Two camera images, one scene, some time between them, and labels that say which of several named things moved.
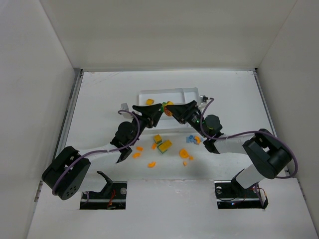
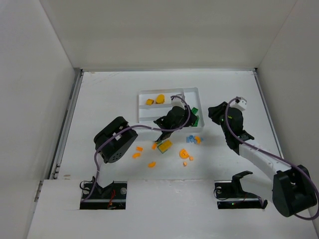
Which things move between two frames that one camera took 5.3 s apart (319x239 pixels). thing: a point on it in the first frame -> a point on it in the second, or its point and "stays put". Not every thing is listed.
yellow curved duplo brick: x=167 y=112 -> x=160 y=99
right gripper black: x=184 y=116 -> x=217 y=112
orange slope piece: x=153 y=147 stays put
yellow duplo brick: x=149 y=101 stays put
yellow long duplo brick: x=164 y=147 stays put
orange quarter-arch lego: x=198 y=139 stays put
